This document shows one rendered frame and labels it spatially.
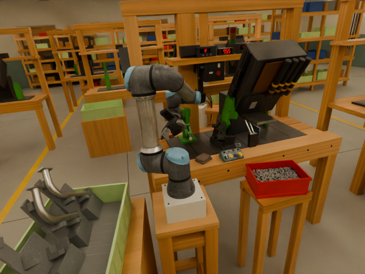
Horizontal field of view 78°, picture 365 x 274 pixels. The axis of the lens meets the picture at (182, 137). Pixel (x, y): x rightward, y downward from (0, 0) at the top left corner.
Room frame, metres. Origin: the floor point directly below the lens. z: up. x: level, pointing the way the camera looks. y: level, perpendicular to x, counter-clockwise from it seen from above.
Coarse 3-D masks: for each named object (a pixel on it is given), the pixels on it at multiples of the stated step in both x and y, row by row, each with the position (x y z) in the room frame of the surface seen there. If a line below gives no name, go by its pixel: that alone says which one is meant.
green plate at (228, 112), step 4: (228, 96) 1.65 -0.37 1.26; (228, 100) 1.63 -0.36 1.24; (232, 100) 1.57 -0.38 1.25; (224, 104) 1.67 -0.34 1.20; (228, 104) 1.61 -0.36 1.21; (232, 104) 1.57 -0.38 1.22; (224, 108) 1.65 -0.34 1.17; (228, 108) 1.60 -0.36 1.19; (232, 108) 1.58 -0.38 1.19; (224, 112) 1.63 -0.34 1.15; (228, 112) 1.58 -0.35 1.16; (232, 112) 1.58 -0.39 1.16; (236, 112) 1.59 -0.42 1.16; (224, 116) 1.62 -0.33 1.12; (228, 116) 1.57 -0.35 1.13; (232, 116) 1.58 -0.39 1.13; (236, 116) 1.59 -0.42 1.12; (220, 120) 1.66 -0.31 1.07; (224, 120) 1.60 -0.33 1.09
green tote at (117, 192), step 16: (96, 192) 1.05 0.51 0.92; (112, 192) 1.06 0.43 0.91; (128, 192) 1.05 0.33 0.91; (48, 208) 0.93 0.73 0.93; (128, 208) 0.98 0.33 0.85; (32, 224) 0.79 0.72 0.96; (128, 224) 0.90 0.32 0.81; (112, 256) 0.60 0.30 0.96; (0, 272) 0.56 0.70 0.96; (112, 272) 0.57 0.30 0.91
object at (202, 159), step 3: (204, 153) 1.40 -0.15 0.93; (198, 156) 1.37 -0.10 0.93; (201, 156) 1.36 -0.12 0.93; (204, 156) 1.36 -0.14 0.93; (207, 156) 1.36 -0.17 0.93; (210, 156) 1.36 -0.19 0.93; (195, 159) 1.35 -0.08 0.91; (198, 159) 1.33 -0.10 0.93; (201, 159) 1.32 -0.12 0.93; (204, 159) 1.32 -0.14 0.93; (207, 159) 1.34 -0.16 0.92; (210, 159) 1.35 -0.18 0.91; (198, 162) 1.33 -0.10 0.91; (201, 162) 1.31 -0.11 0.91; (204, 162) 1.31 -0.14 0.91
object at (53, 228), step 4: (72, 220) 0.80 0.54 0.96; (76, 220) 0.80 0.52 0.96; (52, 224) 0.73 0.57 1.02; (56, 224) 0.72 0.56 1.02; (60, 224) 0.72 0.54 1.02; (64, 224) 0.73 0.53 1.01; (68, 224) 0.79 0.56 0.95; (72, 224) 0.79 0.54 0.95; (52, 228) 0.71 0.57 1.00; (56, 228) 0.71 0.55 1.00
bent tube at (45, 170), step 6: (42, 168) 0.92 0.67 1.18; (48, 168) 0.94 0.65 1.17; (42, 174) 0.91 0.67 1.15; (48, 174) 0.91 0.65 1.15; (48, 180) 0.89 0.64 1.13; (48, 186) 0.87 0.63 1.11; (54, 186) 0.88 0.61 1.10; (54, 192) 0.86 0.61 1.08; (60, 192) 0.87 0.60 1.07; (66, 192) 0.91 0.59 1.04; (72, 192) 0.93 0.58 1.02; (78, 192) 0.96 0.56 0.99; (84, 192) 0.99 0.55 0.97; (66, 198) 0.89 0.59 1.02
